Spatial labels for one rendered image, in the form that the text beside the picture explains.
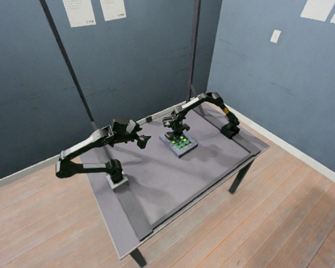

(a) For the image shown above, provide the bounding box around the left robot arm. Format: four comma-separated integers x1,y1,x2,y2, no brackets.
162,92,240,132

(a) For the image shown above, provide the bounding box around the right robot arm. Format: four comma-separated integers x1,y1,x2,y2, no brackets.
55,117,140,185

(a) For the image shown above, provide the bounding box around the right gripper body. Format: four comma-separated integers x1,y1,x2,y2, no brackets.
124,131,148,149

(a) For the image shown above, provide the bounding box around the grey switch panel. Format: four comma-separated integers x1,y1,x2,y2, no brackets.
159,129,198,158

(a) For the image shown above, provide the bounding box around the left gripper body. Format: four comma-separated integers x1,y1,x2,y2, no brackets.
164,123,190,140

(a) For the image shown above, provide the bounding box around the black metal frame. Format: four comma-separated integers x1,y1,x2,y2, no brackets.
39,0,206,160

